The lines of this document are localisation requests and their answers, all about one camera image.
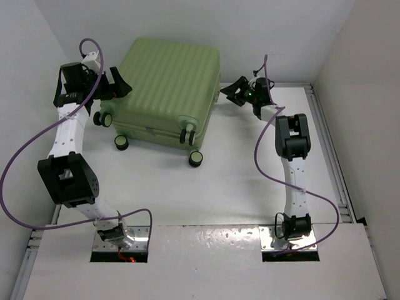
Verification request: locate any metal base plate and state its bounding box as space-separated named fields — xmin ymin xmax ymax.
xmin=92 ymin=226 xmax=149 ymax=253
xmin=259 ymin=225 xmax=318 ymax=252

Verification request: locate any green suitcase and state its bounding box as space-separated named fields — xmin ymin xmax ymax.
xmin=93 ymin=37 xmax=221 ymax=168

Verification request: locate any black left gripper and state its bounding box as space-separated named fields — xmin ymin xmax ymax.
xmin=82 ymin=67 xmax=131 ymax=101

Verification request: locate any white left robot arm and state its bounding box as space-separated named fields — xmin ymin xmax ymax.
xmin=37 ymin=61 xmax=134 ymax=248

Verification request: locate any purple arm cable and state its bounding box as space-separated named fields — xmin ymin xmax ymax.
xmin=0 ymin=37 xmax=153 ymax=232
xmin=252 ymin=54 xmax=340 ymax=253

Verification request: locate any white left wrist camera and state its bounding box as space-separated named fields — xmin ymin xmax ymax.
xmin=81 ymin=51 xmax=101 ymax=74

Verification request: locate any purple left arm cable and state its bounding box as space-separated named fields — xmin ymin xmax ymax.
xmin=0 ymin=37 xmax=153 ymax=232

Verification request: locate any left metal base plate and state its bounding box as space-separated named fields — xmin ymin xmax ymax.
xmin=92 ymin=226 xmax=149 ymax=253

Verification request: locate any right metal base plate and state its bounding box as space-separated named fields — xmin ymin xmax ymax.
xmin=259 ymin=225 xmax=318 ymax=252

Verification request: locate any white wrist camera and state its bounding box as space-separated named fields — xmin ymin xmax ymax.
xmin=81 ymin=51 xmax=101 ymax=74
xmin=249 ymin=76 xmax=260 ymax=87

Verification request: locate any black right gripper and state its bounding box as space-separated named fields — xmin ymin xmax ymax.
xmin=221 ymin=76 xmax=259 ymax=107

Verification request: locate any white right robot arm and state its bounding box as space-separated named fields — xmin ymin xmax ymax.
xmin=221 ymin=76 xmax=311 ymax=241

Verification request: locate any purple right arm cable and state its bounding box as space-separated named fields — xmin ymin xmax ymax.
xmin=252 ymin=54 xmax=340 ymax=253

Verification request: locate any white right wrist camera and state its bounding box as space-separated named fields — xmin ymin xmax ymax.
xmin=249 ymin=76 xmax=260 ymax=87

